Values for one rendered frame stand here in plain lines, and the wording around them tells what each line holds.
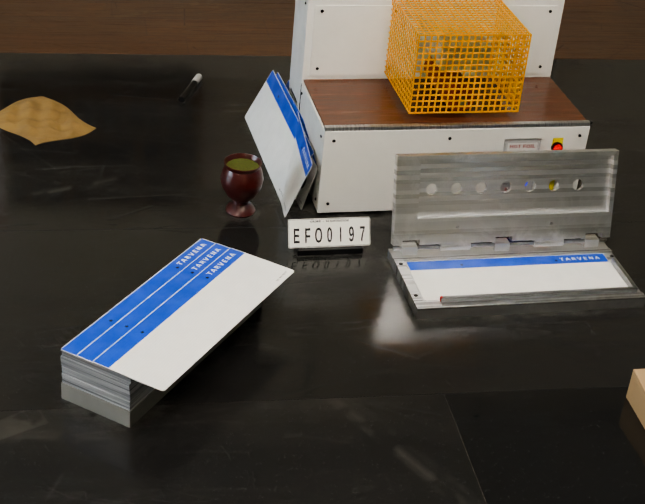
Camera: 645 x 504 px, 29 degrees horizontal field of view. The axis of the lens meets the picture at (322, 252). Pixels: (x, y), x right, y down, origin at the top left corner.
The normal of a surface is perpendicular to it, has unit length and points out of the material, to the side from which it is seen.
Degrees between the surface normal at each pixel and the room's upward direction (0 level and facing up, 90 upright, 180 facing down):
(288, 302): 0
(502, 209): 76
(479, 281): 0
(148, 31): 0
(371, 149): 90
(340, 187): 90
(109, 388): 90
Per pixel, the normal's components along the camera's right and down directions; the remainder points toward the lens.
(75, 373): -0.47, 0.43
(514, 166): 0.22, 0.31
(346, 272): 0.08, -0.85
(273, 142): -0.82, -0.33
